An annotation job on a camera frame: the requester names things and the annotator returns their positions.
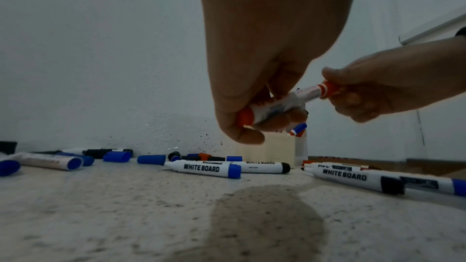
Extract person's left hand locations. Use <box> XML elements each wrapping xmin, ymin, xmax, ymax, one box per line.
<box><xmin>195</xmin><ymin>0</ymin><xmax>360</xmax><ymax>145</ymax></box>

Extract person's right hand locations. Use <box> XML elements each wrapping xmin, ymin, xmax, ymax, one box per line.
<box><xmin>322</xmin><ymin>36</ymin><xmax>456</xmax><ymax>124</ymax></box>

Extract red whiteboard marker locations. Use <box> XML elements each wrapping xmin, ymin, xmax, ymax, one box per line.
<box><xmin>238</xmin><ymin>84</ymin><xmax>323</xmax><ymax>128</ymax></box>

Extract person's right forearm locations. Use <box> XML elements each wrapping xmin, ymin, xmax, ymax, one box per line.
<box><xmin>454</xmin><ymin>34</ymin><xmax>466</xmax><ymax>97</ymax></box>

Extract white board ledge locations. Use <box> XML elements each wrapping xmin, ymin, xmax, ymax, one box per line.
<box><xmin>398</xmin><ymin>10</ymin><xmax>466</xmax><ymax>46</ymax></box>

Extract brown cardboard sheet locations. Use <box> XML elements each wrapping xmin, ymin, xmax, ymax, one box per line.
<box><xmin>307</xmin><ymin>155</ymin><xmax>466</xmax><ymax>180</ymax></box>

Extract white marker with black cap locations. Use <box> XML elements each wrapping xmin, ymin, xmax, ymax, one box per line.
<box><xmin>301</xmin><ymin>165</ymin><xmax>406</xmax><ymax>196</ymax></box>
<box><xmin>238</xmin><ymin>161</ymin><xmax>291</xmax><ymax>175</ymax></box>

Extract white marker with blue cap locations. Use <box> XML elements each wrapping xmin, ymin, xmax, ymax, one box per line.
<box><xmin>399</xmin><ymin>173</ymin><xmax>466</xmax><ymax>199</ymax></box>
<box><xmin>165</xmin><ymin>159</ymin><xmax>242</xmax><ymax>180</ymax></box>

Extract cream wooden pen holder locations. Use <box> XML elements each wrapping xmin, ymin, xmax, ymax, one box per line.
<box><xmin>261</xmin><ymin>131</ymin><xmax>296</xmax><ymax>167</ymax></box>

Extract black capped marker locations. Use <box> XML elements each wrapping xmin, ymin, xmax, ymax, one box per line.
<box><xmin>82</xmin><ymin>147</ymin><xmax>134</xmax><ymax>160</ymax></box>
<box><xmin>181</xmin><ymin>154</ymin><xmax>227</xmax><ymax>162</ymax></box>
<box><xmin>32</xmin><ymin>147</ymin><xmax>86</xmax><ymax>156</ymax></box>

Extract white marker with blue end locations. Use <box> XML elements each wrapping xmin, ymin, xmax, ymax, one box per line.
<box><xmin>10</xmin><ymin>152</ymin><xmax>85</xmax><ymax>171</ymax></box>

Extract black box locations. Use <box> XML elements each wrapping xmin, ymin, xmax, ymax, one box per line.
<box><xmin>0</xmin><ymin>140</ymin><xmax>18</xmax><ymax>154</ymax></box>

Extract thin grey cable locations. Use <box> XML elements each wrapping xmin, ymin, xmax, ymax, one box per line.
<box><xmin>416</xmin><ymin>109</ymin><xmax>426</xmax><ymax>146</ymax></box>

